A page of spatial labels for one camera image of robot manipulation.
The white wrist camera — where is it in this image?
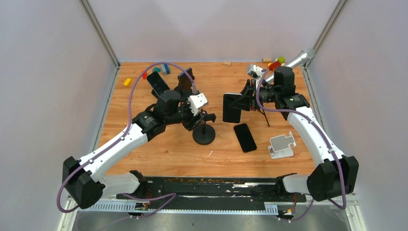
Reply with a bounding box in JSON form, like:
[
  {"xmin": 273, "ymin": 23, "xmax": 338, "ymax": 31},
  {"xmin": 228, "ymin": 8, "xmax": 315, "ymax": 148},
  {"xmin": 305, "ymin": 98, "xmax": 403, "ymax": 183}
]
[
  {"xmin": 246, "ymin": 63, "xmax": 264, "ymax": 79},
  {"xmin": 188, "ymin": 93, "xmax": 208, "ymax": 116}
]

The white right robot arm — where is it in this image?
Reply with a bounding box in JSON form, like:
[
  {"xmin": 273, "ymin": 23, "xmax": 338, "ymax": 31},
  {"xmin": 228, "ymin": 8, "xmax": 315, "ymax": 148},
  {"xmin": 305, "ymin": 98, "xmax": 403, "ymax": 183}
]
[{"xmin": 223, "ymin": 66, "xmax": 359, "ymax": 209}]

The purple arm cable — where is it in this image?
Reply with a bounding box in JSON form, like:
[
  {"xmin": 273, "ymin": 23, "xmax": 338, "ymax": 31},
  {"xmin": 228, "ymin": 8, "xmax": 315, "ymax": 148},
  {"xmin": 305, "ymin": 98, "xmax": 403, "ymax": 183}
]
[
  {"xmin": 56, "ymin": 62, "xmax": 198, "ymax": 220},
  {"xmin": 255, "ymin": 68, "xmax": 347, "ymax": 223}
]

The red toy car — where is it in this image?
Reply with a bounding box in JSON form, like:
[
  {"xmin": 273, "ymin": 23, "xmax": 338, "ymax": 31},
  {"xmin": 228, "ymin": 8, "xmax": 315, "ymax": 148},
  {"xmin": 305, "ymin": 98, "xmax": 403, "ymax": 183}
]
[{"xmin": 267, "ymin": 56, "xmax": 285, "ymax": 71}]

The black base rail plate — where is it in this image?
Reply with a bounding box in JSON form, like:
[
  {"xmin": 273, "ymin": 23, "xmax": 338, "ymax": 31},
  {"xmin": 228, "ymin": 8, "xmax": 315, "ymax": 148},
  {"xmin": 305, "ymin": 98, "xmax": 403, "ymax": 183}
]
[{"xmin": 130, "ymin": 176, "xmax": 306, "ymax": 203}]

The black round-base clamp stand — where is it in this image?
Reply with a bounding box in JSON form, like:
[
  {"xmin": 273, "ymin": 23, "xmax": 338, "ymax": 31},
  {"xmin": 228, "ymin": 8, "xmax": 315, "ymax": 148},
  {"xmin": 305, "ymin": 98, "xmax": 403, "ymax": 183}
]
[{"xmin": 192, "ymin": 114, "xmax": 217, "ymax": 145}]

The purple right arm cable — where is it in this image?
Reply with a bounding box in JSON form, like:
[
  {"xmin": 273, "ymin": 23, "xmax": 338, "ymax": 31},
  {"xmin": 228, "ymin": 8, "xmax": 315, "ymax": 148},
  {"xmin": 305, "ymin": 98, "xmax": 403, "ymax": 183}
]
[{"xmin": 255, "ymin": 68, "xmax": 347, "ymax": 223}]

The yellow block left side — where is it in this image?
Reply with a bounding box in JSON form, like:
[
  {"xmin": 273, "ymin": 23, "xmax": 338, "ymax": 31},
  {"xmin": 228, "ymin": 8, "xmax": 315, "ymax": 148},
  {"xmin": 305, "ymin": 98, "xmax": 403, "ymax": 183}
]
[{"xmin": 123, "ymin": 78, "xmax": 132, "ymax": 87}]

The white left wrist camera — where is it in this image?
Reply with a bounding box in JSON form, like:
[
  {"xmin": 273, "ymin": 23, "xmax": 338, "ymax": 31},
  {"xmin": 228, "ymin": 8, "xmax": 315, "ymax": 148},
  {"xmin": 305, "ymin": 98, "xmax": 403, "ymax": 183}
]
[{"xmin": 188, "ymin": 93, "xmax": 208, "ymax": 116}]

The teal phone black screen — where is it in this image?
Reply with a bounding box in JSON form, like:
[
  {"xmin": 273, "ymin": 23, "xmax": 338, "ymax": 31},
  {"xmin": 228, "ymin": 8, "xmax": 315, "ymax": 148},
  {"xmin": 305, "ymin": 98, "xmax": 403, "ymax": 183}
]
[{"xmin": 146, "ymin": 72, "xmax": 170, "ymax": 95}]

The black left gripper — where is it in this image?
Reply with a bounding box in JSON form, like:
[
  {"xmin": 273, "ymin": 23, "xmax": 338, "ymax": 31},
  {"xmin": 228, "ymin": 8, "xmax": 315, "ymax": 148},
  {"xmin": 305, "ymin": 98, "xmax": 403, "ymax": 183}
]
[{"xmin": 165, "ymin": 95, "xmax": 204, "ymax": 131}]

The white slotted cable duct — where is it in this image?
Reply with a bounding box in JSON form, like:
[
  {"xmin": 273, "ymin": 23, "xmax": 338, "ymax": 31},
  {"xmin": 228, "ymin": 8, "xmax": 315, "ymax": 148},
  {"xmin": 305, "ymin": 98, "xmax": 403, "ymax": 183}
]
[{"xmin": 86, "ymin": 201, "xmax": 279, "ymax": 215}]

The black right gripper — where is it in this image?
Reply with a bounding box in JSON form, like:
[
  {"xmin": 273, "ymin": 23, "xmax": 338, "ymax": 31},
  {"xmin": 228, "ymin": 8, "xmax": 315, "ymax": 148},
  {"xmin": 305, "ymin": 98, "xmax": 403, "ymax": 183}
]
[{"xmin": 229, "ymin": 78, "xmax": 280, "ymax": 111}]

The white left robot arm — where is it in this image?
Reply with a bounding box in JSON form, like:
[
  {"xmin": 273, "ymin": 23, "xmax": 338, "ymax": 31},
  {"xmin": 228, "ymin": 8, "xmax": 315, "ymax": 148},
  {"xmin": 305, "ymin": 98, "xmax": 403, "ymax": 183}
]
[{"xmin": 63, "ymin": 90, "xmax": 216, "ymax": 209}]

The black mini tripod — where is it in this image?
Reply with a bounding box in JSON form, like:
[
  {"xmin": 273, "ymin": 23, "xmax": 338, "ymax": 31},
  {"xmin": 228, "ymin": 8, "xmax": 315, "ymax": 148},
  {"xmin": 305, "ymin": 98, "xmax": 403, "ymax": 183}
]
[{"xmin": 258, "ymin": 109, "xmax": 270, "ymax": 127}]

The silver microphone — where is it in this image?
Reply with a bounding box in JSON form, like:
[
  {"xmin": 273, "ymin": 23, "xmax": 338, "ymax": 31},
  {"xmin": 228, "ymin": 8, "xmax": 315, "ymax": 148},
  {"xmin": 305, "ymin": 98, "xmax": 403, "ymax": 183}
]
[{"xmin": 262, "ymin": 48, "xmax": 316, "ymax": 86}]

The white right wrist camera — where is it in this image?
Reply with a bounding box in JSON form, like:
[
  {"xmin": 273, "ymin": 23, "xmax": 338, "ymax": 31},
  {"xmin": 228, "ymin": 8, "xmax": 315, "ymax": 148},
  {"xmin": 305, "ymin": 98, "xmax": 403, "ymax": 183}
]
[{"xmin": 246, "ymin": 63, "xmax": 264, "ymax": 79}]

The blue phone black screen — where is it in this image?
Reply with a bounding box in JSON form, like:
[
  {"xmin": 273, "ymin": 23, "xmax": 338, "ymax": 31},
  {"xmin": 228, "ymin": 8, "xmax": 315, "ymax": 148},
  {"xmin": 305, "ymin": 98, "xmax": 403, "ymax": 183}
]
[{"xmin": 178, "ymin": 67, "xmax": 194, "ymax": 92}]

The black phone silver frame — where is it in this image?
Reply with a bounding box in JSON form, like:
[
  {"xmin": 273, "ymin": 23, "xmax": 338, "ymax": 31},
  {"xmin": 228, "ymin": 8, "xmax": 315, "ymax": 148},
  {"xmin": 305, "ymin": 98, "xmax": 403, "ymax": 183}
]
[{"xmin": 222, "ymin": 93, "xmax": 241, "ymax": 123}]

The black phone dark frame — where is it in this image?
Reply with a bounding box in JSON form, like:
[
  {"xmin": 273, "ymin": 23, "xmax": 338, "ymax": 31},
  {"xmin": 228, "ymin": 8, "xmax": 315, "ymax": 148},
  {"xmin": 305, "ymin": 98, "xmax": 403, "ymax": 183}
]
[{"xmin": 233, "ymin": 123, "xmax": 257, "ymax": 153}]

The silver aluminium phone stand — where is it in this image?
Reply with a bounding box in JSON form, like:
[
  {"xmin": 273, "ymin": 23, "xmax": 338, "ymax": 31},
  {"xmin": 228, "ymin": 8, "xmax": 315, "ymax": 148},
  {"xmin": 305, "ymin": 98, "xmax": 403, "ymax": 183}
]
[{"xmin": 268, "ymin": 131, "xmax": 296, "ymax": 159}]

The blue white block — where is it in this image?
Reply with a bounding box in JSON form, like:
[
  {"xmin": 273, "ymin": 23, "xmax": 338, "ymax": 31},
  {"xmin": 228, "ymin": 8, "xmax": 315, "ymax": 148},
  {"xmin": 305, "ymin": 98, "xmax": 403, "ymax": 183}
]
[{"xmin": 161, "ymin": 64, "xmax": 170, "ymax": 75}]

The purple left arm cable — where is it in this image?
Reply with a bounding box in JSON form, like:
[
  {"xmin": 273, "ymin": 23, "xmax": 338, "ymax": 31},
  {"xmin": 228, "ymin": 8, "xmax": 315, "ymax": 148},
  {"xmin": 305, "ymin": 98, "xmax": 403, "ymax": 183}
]
[{"xmin": 56, "ymin": 62, "xmax": 198, "ymax": 220}]

